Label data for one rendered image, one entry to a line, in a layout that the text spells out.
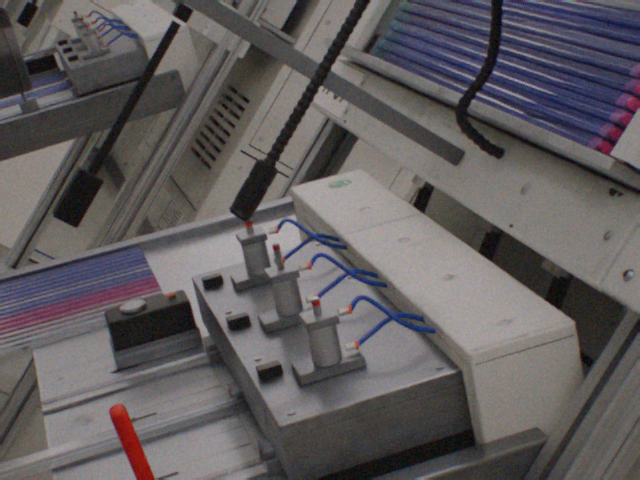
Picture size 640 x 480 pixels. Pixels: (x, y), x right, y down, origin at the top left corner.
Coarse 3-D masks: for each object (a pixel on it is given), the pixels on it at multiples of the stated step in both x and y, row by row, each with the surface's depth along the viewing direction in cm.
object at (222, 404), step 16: (208, 400) 100; (224, 400) 100; (160, 416) 99; (176, 416) 99; (192, 416) 99; (208, 416) 100; (112, 432) 98; (144, 432) 98; (160, 432) 99; (64, 448) 97; (80, 448) 97; (96, 448) 98; (112, 448) 98; (0, 464) 97; (16, 464) 96; (32, 464) 97; (48, 464) 97
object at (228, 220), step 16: (272, 208) 147; (288, 208) 147; (192, 224) 146; (208, 224) 145; (224, 224) 146; (240, 224) 146; (128, 240) 145; (144, 240) 144; (160, 240) 144; (176, 240) 145; (64, 256) 143; (80, 256) 142; (96, 256) 142; (16, 272) 141; (32, 272) 141
